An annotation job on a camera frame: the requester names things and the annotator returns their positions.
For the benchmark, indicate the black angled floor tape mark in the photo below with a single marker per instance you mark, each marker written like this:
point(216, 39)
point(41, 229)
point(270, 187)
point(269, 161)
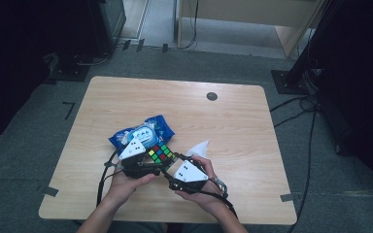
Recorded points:
point(70, 106)

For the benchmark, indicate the blue wet wipes pack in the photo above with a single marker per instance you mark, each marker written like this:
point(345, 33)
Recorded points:
point(162, 126)

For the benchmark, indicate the person's right hand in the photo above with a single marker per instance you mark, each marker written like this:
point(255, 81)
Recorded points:
point(213, 200)

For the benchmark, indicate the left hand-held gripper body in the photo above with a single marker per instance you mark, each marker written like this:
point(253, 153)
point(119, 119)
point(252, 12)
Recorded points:
point(132, 150)

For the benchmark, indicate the black curtain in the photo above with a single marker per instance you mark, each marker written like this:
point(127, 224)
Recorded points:
point(13, 64)
point(362, 97)

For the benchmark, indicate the white wet wipe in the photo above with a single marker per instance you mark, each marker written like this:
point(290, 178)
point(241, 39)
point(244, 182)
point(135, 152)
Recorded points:
point(200, 149)

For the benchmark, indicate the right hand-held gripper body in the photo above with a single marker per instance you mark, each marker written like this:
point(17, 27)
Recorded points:
point(189, 173)

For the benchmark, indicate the black floor tape strip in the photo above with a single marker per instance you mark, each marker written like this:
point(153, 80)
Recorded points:
point(140, 45)
point(165, 48)
point(126, 44)

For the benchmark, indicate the dark cabinet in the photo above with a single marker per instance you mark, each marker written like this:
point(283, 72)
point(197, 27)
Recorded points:
point(110, 22)

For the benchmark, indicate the person's left hand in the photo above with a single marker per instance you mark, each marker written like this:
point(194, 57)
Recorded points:
point(126, 189)

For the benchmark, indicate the black metal stand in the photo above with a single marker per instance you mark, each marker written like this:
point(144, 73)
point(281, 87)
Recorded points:
point(291, 82)
point(71, 73)

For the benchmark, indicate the multicoloured puzzle cube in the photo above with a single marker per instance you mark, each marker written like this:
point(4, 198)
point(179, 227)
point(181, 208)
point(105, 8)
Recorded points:
point(161, 153)

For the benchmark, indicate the black round table grommet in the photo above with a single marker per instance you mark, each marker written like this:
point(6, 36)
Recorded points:
point(212, 96)

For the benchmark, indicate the light wooden cabinet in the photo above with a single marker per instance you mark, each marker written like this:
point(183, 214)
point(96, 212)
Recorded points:
point(239, 13)

